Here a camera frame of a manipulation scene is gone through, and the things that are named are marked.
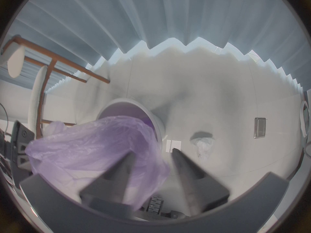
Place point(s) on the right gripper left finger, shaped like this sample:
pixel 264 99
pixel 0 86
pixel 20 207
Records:
pixel 114 186

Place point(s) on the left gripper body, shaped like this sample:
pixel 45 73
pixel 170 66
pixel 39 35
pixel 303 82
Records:
pixel 23 139

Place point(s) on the purple plastic bag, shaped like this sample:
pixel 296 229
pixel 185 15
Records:
pixel 92 149

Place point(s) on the white plastic wrapper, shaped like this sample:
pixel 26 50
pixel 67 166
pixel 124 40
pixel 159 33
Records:
pixel 205 148

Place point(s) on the white trash bin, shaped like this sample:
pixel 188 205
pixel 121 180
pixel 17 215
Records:
pixel 159 127

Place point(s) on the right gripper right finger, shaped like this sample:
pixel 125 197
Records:
pixel 196 188

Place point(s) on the wooden chair white cushions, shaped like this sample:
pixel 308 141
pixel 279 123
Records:
pixel 35 93

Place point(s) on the pale blue curtain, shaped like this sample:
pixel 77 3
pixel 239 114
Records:
pixel 121 13

